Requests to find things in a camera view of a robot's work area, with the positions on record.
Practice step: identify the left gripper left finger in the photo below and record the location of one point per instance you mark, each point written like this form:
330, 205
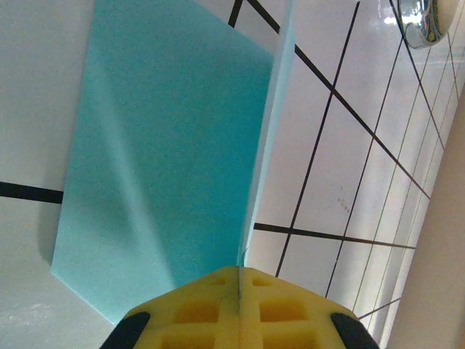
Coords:
196, 320

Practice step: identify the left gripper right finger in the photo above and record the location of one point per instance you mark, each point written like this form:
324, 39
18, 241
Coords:
290, 320

